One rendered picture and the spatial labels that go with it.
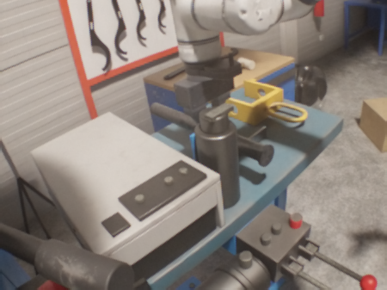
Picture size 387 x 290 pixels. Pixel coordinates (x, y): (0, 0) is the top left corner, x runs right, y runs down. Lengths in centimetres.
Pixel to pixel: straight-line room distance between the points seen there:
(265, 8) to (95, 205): 41
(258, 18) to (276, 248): 42
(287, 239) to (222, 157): 22
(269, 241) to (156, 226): 24
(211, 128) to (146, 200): 16
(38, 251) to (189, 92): 46
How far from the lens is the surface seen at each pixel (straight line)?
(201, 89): 61
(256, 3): 47
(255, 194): 64
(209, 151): 52
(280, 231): 62
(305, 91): 223
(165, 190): 47
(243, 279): 57
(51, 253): 19
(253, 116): 86
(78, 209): 51
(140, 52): 243
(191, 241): 54
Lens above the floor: 150
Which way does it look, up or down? 31 degrees down
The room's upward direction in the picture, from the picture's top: 9 degrees counter-clockwise
